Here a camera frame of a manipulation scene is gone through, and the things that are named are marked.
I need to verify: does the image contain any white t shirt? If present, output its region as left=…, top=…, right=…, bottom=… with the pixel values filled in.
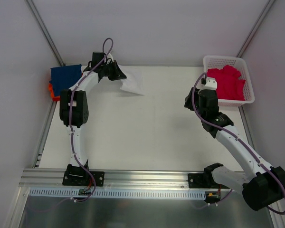
left=120, top=70, right=145, bottom=95

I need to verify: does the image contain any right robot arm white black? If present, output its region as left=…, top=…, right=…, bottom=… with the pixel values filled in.
left=184, top=87, right=285, bottom=215

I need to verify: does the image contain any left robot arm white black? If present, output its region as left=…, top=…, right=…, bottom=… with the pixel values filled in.
left=59, top=52, right=127, bottom=185

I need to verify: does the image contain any crumpled pink t shirt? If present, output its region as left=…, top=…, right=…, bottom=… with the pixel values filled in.
left=207, top=65, right=246, bottom=101

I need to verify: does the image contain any folded blue t shirt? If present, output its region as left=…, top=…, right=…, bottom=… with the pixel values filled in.
left=50, top=64, right=82, bottom=97

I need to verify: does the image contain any white plastic basket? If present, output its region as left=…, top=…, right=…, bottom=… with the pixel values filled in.
left=203, top=55, right=255, bottom=107

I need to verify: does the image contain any folded orange t shirt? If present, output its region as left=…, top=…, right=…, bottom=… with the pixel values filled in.
left=48, top=83, right=60, bottom=102

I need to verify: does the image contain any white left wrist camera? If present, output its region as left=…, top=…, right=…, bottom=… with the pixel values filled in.
left=106, top=54, right=114, bottom=63

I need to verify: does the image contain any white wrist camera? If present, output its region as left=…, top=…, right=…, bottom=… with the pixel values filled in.
left=106, top=54, right=114, bottom=63
left=201, top=77, right=217, bottom=91

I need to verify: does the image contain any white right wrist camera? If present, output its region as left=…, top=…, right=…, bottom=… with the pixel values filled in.
left=201, top=77, right=217, bottom=91

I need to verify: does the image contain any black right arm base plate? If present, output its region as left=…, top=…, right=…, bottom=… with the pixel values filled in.
left=188, top=173, right=216, bottom=189

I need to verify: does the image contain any left aluminium frame post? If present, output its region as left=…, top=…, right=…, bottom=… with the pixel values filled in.
left=24, top=0, right=65, bottom=66

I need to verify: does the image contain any aluminium frame post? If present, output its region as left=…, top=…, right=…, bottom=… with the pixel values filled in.
left=24, top=0, right=65, bottom=66
left=236, top=0, right=276, bottom=58

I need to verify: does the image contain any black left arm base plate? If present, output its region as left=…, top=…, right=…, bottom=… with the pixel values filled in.
left=62, top=164, right=105, bottom=187

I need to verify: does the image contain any right aluminium frame post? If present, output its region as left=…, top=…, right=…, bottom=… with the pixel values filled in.
left=236, top=0, right=276, bottom=58

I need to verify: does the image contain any white slotted cable duct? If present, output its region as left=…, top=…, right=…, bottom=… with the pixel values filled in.
left=29, top=187, right=206, bottom=200

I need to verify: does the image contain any aluminium mounting rail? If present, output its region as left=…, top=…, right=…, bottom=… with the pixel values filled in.
left=19, top=167, right=252, bottom=190

